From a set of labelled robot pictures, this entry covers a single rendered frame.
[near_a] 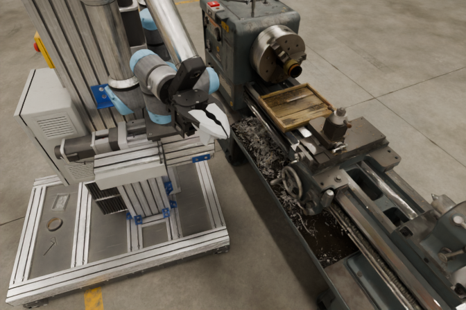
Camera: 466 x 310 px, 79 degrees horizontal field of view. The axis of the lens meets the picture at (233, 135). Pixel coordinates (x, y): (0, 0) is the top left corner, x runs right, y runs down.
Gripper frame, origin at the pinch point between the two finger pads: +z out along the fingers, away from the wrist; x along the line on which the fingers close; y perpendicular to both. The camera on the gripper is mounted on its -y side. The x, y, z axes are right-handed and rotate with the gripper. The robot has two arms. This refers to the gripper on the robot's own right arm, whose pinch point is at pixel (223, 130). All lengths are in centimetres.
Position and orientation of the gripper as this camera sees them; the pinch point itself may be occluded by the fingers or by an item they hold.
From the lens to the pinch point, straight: 52.3
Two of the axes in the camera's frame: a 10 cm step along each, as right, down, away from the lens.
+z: 6.1, 5.6, -5.5
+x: -7.8, 3.4, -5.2
